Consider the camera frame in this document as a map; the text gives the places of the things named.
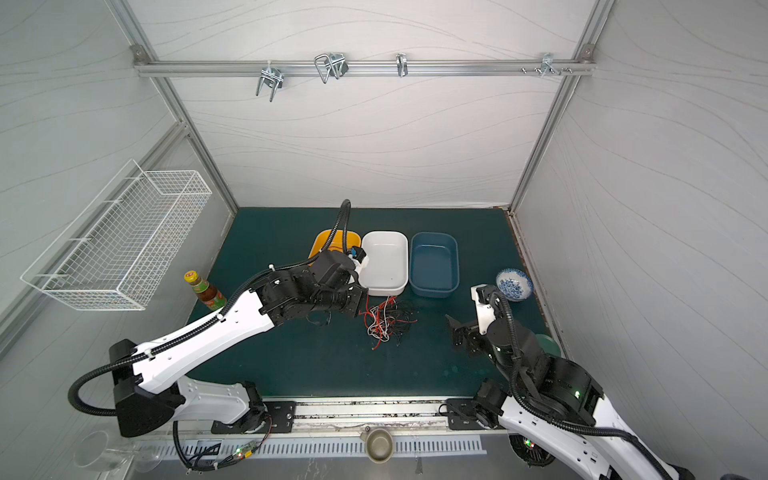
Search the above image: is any middle metal u-bolt clamp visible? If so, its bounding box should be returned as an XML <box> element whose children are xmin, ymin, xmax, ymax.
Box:
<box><xmin>314</xmin><ymin>52</ymin><xmax>349</xmax><ymax>84</ymax></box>

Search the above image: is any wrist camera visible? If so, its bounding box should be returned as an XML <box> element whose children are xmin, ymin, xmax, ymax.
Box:
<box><xmin>347</xmin><ymin>245</ymin><xmax>368</xmax><ymax>271</ymax></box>
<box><xmin>470</xmin><ymin>284</ymin><xmax>496</xmax><ymax>335</ymax></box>

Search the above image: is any horizontal metal rail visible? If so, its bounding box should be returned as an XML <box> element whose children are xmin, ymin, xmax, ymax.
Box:
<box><xmin>134</xmin><ymin>57</ymin><xmax>596</xmax><ymax>78</ymax></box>

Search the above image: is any white vented cable duct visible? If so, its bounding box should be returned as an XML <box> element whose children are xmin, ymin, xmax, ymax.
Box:
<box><xmin>181</xmin><ymin>435</ymin><xmax>487</xmax><ymax>459</ymax></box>

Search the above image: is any white plastic tray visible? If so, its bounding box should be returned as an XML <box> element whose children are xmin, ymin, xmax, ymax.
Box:
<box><xmin>360</xmin><ymin>231</ymin><xmax>409</xmax><ymax>297</ymax></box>

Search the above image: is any small metal bracket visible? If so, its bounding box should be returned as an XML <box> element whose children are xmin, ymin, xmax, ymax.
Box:
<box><xmin>395</xmin><ymin>53</ymin><xmax>408</xmax><ymax>78</ymax></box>

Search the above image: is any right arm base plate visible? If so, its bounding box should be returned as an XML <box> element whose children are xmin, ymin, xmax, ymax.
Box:
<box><xmin>438</xmin><ymin>398</ymin><xmax>499</xmax><ymax>431</ymax></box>

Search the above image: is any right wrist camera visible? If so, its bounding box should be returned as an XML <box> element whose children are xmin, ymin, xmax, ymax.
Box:
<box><xmin>470</xmin><ymin>284</ymin><xmax>496</xmax><ymax>335</ymax></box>

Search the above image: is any metal u-bolt clamp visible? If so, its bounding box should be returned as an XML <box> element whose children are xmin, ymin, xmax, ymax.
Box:
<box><xmin>314</xmin><ymin>52</ymin><xmax>349</xmax><ymax>84</ymax></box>
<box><xmin>255</xmin><ymin>64</ymin><xmax>284</xmax><ymax>102</ymax></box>

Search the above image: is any sauce bottle yellow cap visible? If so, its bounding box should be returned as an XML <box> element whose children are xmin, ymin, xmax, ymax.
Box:
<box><xmin>184</xmin><ymin>270</ymin><xmax>227</xmax><ymax>311</ymax></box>

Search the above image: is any left metal u-bolt clamp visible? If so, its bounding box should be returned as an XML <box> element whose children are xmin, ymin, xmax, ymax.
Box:
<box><xmin>255</xmin><ymin>64</ymin><xmax>284</xmax><ymax>102</ymax></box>

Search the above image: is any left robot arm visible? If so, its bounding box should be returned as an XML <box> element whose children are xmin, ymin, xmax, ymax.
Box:
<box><xmin>67</xmin><ymin>247</ymin><xmax>368</xmax><ymax>438</ymax></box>

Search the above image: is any cable bundle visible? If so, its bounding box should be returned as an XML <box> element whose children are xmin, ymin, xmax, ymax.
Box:
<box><xmin>362</xmin><ymin>295</ymin><xmax>419</xmax><ymax>352</ymax></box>

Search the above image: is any clear glass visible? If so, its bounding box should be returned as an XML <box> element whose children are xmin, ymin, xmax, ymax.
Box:
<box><xmin>73</xmin><ymin>429</ymin><xmax>162</xmax><ymax>473</ymax></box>

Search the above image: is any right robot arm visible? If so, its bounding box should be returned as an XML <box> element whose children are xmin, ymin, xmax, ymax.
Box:
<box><xmin>438</xmin><ymin>317</ymin><xmax>694</xmax><ymax>479</ymax></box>

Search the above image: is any blue plastic tray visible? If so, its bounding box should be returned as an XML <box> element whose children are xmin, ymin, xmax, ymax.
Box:
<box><xmin>409</xmin><ymin>232</ymin><xmax>460</xmax><ymax>299</ymax></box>

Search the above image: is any olive green cup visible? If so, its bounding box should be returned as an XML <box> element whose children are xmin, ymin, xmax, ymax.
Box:
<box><xmin>360</xmin><ymin>427</ymin><xmax>395</xmax><ymax>464</ymax></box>

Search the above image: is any blue white ceramic bowl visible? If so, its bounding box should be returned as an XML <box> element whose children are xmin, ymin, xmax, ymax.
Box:
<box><xmin>496</xmin><ymin>268</ymin><xmax>534</xmax><ymax>302</ymax></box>

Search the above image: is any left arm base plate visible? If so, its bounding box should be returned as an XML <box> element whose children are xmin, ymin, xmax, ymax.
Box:
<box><xmin>211</xmin><ymin>401</ymin><xmax>296</xmax><ymax>435</ymax></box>

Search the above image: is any yellow plastic tray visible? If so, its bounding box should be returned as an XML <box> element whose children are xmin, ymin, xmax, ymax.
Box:
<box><xmin>308</xmin><ymin>229</ymin><xmax>362</xmax><ymax>259</ymax></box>

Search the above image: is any white wire basket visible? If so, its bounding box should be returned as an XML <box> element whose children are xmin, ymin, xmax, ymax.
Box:
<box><xmin>20</xmin><ymin>160</ymin><xmax>212</xmax><ymax>311</ymax></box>

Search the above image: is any right metal hook bracket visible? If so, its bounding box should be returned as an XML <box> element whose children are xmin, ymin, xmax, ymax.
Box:
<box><xmin>520</xmin><ymin>53</ymin><xmax>572</xmax><ymax>77</ymax></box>

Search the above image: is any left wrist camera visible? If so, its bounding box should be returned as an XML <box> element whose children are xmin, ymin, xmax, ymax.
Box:
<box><xmin>347</xmin><ymin>245</ymin><xmax>368</xmax><ymax>271</ymax></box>

